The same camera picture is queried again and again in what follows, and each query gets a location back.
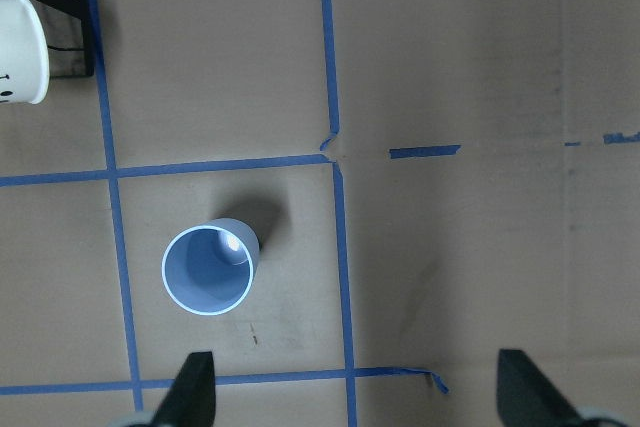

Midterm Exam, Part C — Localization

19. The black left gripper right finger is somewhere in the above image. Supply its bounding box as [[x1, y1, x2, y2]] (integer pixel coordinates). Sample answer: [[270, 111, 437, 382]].
[[496, 349, 583, 427]]

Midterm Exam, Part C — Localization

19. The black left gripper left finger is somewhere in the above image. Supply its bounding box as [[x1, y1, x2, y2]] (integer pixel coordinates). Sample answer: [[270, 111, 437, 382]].
[[152, 351, 216, 427]]

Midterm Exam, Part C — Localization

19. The light blue plastic cup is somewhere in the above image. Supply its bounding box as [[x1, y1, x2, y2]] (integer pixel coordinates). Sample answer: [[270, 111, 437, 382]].
[[161, 218, 260, 316]]

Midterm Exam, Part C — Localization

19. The white smiley face cup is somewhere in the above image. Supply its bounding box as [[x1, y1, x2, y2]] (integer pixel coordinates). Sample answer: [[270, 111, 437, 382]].
[[1, 0, 50, 104]]

